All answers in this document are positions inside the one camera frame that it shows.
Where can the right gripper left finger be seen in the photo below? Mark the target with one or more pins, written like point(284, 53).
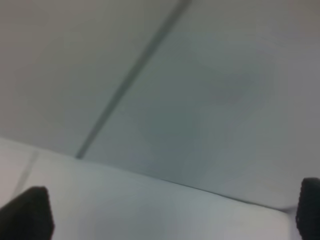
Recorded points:
point(28, 216)

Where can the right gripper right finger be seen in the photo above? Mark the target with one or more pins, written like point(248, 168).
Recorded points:
point(307, 217)

